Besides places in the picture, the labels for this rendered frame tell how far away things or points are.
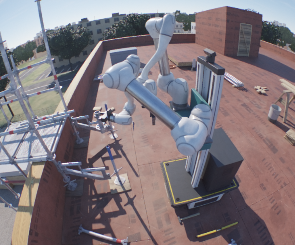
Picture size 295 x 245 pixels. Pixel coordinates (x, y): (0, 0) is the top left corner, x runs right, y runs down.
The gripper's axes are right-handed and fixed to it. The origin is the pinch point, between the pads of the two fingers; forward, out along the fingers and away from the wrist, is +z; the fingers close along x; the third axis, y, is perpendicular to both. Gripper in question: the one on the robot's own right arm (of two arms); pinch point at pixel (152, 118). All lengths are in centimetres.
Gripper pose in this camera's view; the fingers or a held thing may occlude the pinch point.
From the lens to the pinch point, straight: 150.3
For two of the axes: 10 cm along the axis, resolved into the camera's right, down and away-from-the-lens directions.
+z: 0.7, 8.0, 6.0
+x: -1.5, -5.9, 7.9
